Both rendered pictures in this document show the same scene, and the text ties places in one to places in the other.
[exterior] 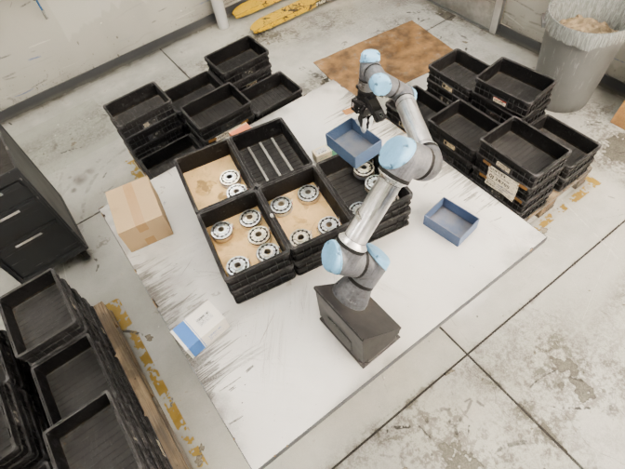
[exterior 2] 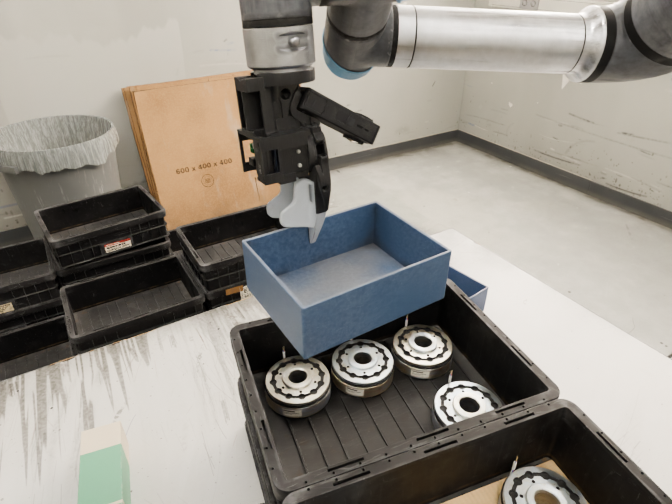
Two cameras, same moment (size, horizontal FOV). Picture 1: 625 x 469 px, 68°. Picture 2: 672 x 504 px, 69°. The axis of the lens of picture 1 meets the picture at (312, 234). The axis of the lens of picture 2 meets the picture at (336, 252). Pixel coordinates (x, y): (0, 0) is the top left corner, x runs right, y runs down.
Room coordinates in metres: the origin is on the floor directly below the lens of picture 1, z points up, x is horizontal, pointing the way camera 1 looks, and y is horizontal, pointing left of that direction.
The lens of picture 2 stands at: (1.50, 0.24, 1.44)
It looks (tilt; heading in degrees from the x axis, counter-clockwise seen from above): 32 degrees down; 267
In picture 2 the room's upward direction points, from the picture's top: straight up
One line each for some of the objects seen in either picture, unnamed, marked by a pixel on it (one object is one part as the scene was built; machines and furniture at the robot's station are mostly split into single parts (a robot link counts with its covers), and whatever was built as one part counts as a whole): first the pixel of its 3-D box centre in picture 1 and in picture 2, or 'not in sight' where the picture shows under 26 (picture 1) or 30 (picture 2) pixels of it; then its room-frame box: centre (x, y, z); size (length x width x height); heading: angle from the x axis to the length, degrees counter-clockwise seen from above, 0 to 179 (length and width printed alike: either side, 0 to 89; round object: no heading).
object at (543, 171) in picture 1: (514, 171); (249, 282); (1.74, -1.26, 0.37); 0.40 x 0.30 x 0.45; 28
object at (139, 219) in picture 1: (139, 213); not in sight; (1.56, 0.84, 0.78); 0.30 x 0.22 x 0.16; 19
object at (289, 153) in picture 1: (272, 158); not in sight; (1.69, 0.14, 0.87); 0.40 x 0.30 x 0.11; 18
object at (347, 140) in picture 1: (353, 142); (345, 269); (1.46, -0.24, 1.10); 0.20 x 0.15 x 0.07; 29
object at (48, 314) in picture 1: (59, 328); not in sight; (1.22, 1.41, 0.37); 0.40 x 0.30 x 0.45; 28
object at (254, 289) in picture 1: (249, 252); not in sight; (1.22, 0.30, 0.76); 0.40 x 0.30 x 0.12; 18
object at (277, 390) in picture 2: (364, 167); (297, 379); (1.53, -0.30, 0.86); 0.10 x 0.10 x 0.01
